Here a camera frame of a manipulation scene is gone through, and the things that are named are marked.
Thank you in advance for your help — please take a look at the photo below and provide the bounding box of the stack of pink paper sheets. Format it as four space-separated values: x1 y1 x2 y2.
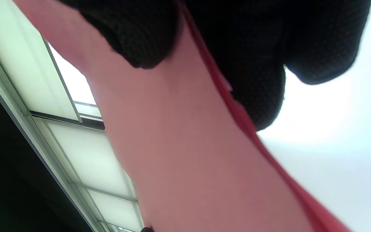
12 0 353 232

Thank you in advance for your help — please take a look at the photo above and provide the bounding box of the person's right hand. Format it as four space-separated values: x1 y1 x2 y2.
58 0 371 131

